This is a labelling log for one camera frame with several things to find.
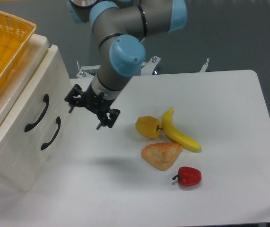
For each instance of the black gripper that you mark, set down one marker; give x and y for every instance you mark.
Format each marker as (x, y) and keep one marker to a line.
(94, 103)

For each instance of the black top drawer handle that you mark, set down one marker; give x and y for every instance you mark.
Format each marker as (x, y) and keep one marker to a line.
(40, 114)

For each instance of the black drawer handle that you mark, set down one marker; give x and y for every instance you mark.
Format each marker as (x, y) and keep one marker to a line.
(40, 114)
(55, 131)

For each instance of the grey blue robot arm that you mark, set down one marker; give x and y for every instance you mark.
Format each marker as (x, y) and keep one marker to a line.
(119, 27)

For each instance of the white plastic drawer cabinet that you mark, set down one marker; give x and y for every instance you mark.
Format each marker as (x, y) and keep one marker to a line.
(33, 56)

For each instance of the yellow bell pepper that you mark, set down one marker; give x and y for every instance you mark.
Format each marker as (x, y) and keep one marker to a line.
(149, 126)

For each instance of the yellow banana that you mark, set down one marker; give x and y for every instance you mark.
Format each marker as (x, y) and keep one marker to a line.
(175, 135)

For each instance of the brown pastry bread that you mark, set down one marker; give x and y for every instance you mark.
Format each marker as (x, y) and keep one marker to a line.
(161, 155)

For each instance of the yellow woven basket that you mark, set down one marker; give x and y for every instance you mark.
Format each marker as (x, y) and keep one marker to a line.
(15, 33)

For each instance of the red bell pepper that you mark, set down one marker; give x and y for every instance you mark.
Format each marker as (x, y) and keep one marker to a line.
(188, 176)

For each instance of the black bottom drawer handle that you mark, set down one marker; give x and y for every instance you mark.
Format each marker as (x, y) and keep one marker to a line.
(55, 131)

